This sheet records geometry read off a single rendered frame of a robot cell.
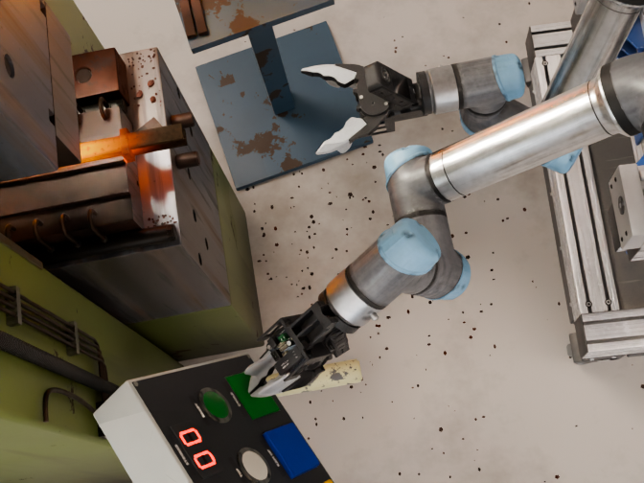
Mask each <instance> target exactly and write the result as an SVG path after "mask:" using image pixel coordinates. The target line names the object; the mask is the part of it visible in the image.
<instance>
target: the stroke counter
mask: <svg viewBox="0 0 644 483"><path fill-rule="evenodd" d="M187 431H188V432H187ZM187 431H186V430H185V431H182V432H179V433H180V435H179V436H180V438H181V439H182V441H183V443H184V444H185V445H186V444H187V443H186V441H185V440H184V438H183V436H182V435H183V434H186V433H187V434H188V435H189V437H190V438H191V440H192V442H191V443H188V444H187V446H190V445H193V444H196V443H199V442H201V440H200V439H201V437H200V435H199V434H198V432H197V430H195V429H194V428H191V429H188V430H187ZM192 431H194V432H195V433H196V435H197V436H198V438H199V439H198V440H194V439H193V437H192V436H191V434H190V432H192ZM207 453H209V455H210V456H211V458H212V459H213V461H214V462H212V463H209V464H208V462H207V460H206V459H205V457H204V456H203V455H204V454H207ZM201 454H202V455H201ZM201 454H200V453H199V454H196V455H194V457H195V458H194V459H195V462H196V463H197V465H198V466H199V467H200V468H202V469H205V468H208V467H210V466H213V465H215V464H216V463H215V461H216V460H215V458H214V457H213V455H212V453H211V452H209V451H208V450H206V451H203V452H201ZM199 456H201V457H202V458H203V460H204V462H205V463H206V465H204V466H202V467H201V466H200V464H199V463H198V461H197V460H196V458H197V457H199ZM207 464H208V465H209V466H208V465H207Z"/></svg>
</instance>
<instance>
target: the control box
mask: <svg viewBox="0 0 644 483"><path fill-rule="evenodd" d="M253 363H254V360H253V359H252V357H251V356H250V354H249V353H243V354H238V355H234V356H228V357H223V358H219V359H215V360H211V361H206V362H202V363H199V364H195V365H190V366H186V367H182V368H178V369H173V370H170V371H166V372H162V373H157V374H153V375H149V376H145V377H141V378H137V379H130V380H127V381H126V382H125V383H124V384H123V385H122V386H121V387H120V388H119V389H118V390H117V391H116V392H115V393H114V394H113V395H111V396H110V397H109V398H108V399H107V400H106V401H105V402H104V403H103V404H102V405H101V406H100V407H99V408H98V409H97V410H96V411H95V412H94V414H93V415H94V417H95V419H96V421H97V422H98V424H99V426H100V428H101V429H102V431H103V433H104V435H105V437H106V438H107V440H108V442H109V443H110V445H111V446H112V448H113V449H114V451H115V453H116V454H117V456H118V458H119V459H120V461H121V463H122V464H123V466H124V468H125V469H126V472H127V474H128V475H129V477H130V479H131V480H132V482H133V483H323V482H325V481H327V480H329V479H331V480H332V482H333V483H334V481H333V479H332V478H331V476H330V475H329V473H328V472H327V470H326V469H325V467H324V466H323V464H322V463H321V461H320V460H319V458H318V457H317V455H316V454H315V452H314V451H313V449H312V448H311V446H310V444H309V443H308V441H307V440H306V438H305V437H304V435H303V434H302V432H301V431H300V429H299V428H298V426H297V425H296V423H295V422H294V421H293V420H292V418H291V417H290V415H289V414H288V412H287V410H286V409H285V407H284V406H283V404H282V403H281V401H280V400H279V398H278V397H277V395H272V396H271V397H272V399H273V400H274V401H275V402H276V404H277V405H278V407H279V408H280V410H279V411H277V412H274V413H272V414H269V415H266V416H263V417H261V418H258V419H256V420H252V419H251V417H250V416H249V414H248V413H247V411H246V410H245V408H244V406H243V405H242V403H241V401H240V400H239V398H238V397H237V395H236V394H235V392H234V391H233V389H232V388H231V386H230V384H229V383H228V381H227V380H226V377H230V376H233V375H237V374H240V373H244V371H245V369H246V368H247V367H248V366H249V365H251V364H253ZM207 391H213V392H215V393H217V394H219V395H220V396H221V397H222V398H223V399H224V400H225V402H226V403H227V406H228V410H229V413H228V416H227V417H225V418H219V417H216V416H215V415H213V414H212V413H211V412H210V411H209V410H208V409H207V407H206V406H205V404H204V401H203V396H204V394H205V392H207ZM289 423H294V425H295V426H296V428H297V429H298V431H299V432H300V434H301V435H302V437H303V438H304V440H305V441H306V443H307V444H308V446H309V447H310V449H311V451H312V452H313V454H314V455H315V457H316V458H317V460H318V461H319V463H320V464H319V466H317V467H316V468H315V469H313V470H311V471H307V472H305V473H303V474H301V475H299V476H297V477H295V478H293V479H290V477H289V476H288V474H287V472H286V470H285V469H284V467H283V466H282V464H281V463H280V461H279V460H278V458H277V457H276V455H275V454H274V452H273V451H272V449H271V447H270V446H269V444H268V443H267V441H266V440H265V438H264V436H263V434H264V433H265V432H267V431H269V430H272V429H274V428H277V427H279V426H284V425H286V424H289ZM191 428H194V429H195V430H197V432H198V434H199V435H200V437H201V439H200V440H201V442H199V443H196V444H193V445H190V446H187V444H188V443H191V442H192V440H191V438H190V437H189V435H188V434H187V433H186V434H183V435H182V436H183V438H184V440H185V441H186V443H187V444H186V445H185V444H184V443H183V441H182V439H181V438H180V436H179V435H180V433H179V432H182V431H185V430H186V431H187V430H188V429H191ZM187 432H188V431H187ZM206 450H208V451H209V452H211V453H212V455H213V457H214V458H215V460H216V461H215V463H216V464H215V465H213V466H210V467H208V468H205V469H202V468H200V467H199V466H198V465H197V463H196V461H195V459H194V458H195V457H194V455H196V454H199V453H200V454H201V453H202V452H203V451H206ZM246 451H253V452H255V453H257V454H258V455H259V456H260V457H261V458H262V459H263V460H264V462H265V464H266V467H267V477H266V479H263V480H259V479H256V478H254V477H253V476H251V475H250V474H249V473H248V472H247V470H246V469H245V467H244V465H243V462H242V456H243V454H244V453H245V452H246ZM201 455H202V454H201Z"/></svg>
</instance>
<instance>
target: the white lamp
mask: <svg viewBox="0 0 644 483"><path fill-rule="evenodd" d="M242 462H243V465H244V467H245V469H246V470H247V472H248V473H249V474H250V475H251V476H253V477H254V478H256V479H259V480H263V479H266V477H267V467H266V464H265V462H264V460H263V459H262V458H261V457H260V456H259V455H258V454H257V453H255V452H253V451H246V452H245V453H244V454H243V456H242Z"/></svg>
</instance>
